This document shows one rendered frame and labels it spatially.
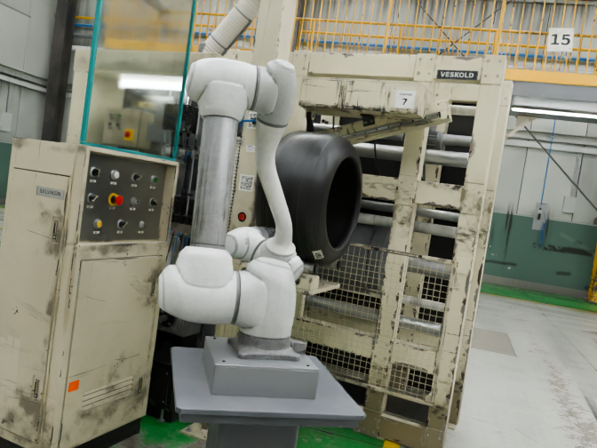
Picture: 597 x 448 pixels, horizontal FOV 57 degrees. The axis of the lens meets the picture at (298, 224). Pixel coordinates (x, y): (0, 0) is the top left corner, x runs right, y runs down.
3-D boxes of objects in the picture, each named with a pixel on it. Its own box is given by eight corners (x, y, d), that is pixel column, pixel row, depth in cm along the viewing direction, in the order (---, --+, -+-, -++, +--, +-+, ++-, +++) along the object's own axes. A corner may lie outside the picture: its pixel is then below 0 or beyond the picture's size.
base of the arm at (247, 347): (314, 362, 159) (316, 342, 159) (238, 359, 152) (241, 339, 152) (294, 344, 177) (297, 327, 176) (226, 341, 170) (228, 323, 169)
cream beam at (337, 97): (297, 106, 275) (301, 76, 274) (316, 115, 298) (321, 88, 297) (417, 114, 250) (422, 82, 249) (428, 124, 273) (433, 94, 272)
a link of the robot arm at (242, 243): (234, 245, 205) (263, 262, 200) (210, 252, 191) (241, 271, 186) (244, 220, 201) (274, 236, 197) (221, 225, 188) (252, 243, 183)
